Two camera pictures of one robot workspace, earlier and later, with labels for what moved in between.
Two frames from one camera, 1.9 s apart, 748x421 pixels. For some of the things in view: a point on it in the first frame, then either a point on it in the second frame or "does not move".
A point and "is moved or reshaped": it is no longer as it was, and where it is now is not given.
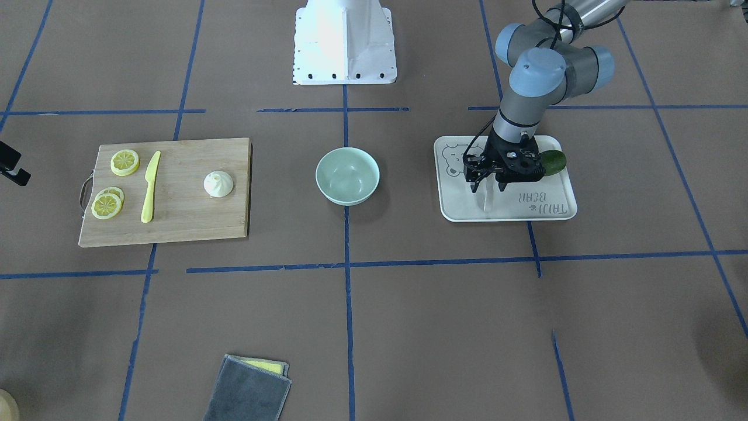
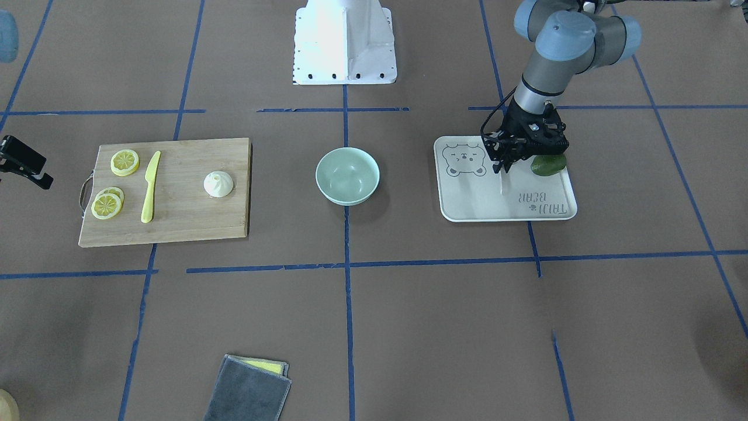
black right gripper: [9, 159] → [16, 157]
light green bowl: [347, 176] does not move
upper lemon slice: [125, 162] does not move
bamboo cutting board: [182, 210] does not move
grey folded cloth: [245, 392] does not move
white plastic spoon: [489, 195] is moved or reshaped
